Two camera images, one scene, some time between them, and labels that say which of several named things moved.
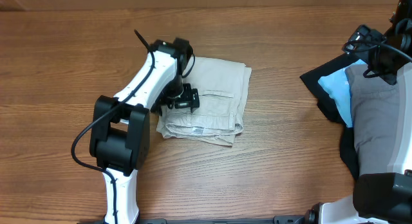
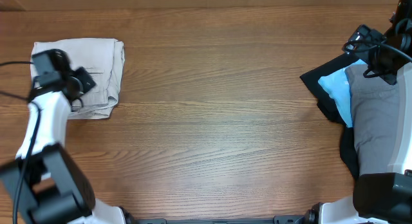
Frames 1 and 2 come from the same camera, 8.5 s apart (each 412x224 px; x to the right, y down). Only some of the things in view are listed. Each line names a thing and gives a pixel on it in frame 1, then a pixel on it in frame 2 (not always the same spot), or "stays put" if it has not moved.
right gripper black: (371, 37) stays put
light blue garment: (337, 85) stays put
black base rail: (277, 219) stays put
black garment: (347, 143) stays put
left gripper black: (190, 96) to (90, 82)
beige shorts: (222, 87) to (105, 60)
